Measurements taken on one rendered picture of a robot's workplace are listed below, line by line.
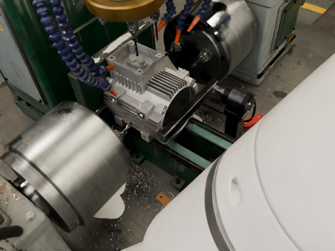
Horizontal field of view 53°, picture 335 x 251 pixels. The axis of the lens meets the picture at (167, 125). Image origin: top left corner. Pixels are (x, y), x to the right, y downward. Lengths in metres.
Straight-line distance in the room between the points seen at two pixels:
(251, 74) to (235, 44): 0.30
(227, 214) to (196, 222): 0.03
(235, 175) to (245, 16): 0.95
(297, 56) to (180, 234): 1.34
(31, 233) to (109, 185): 0.20
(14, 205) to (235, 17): 0.77
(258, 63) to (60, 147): 0.80
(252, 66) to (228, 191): 1.13
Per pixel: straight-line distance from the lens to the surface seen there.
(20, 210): 0.65
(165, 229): 0.23
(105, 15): 0.74
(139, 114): 0.86
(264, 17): 1.15
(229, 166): 0.16
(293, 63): 1.46
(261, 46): 1.21
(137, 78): 0.85
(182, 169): 0.96
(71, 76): 0.88
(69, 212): 0.72
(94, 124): 0.73
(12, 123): 1.34
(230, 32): 1.01
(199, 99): 0.93
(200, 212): 0.18
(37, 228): 0.63
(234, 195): 0.16
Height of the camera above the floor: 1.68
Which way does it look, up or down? 49 degrees down
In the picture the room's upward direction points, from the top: 5 degrees counter-clockwise
